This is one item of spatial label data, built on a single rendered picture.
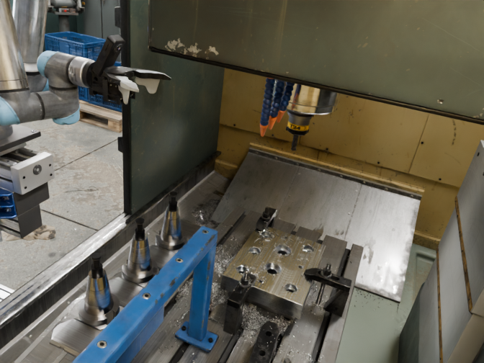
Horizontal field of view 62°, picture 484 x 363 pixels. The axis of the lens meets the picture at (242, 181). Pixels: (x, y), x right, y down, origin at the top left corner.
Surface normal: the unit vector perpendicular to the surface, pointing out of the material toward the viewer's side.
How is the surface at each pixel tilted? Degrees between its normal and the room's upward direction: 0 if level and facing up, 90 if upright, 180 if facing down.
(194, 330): 90
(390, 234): 24
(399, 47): 90
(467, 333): 90
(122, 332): 0
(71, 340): 0
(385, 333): 0
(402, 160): 90
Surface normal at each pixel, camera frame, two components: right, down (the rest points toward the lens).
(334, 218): -0.05, -0.64
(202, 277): -0.38, 0.40
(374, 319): 0.12, -0.88
